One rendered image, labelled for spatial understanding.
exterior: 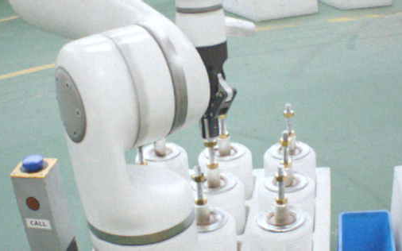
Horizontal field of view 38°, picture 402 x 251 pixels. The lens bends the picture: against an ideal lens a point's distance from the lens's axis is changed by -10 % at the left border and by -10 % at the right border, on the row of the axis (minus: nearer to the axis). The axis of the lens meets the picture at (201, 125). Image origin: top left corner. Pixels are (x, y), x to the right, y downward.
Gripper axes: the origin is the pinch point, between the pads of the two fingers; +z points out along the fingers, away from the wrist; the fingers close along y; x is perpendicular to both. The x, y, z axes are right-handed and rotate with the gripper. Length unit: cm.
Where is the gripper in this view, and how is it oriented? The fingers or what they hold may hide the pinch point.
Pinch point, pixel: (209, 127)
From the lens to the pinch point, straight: 100.4
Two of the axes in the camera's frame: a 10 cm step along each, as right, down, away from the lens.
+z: 0.8, 9.2, 3.8
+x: 8.2, -2.8, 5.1
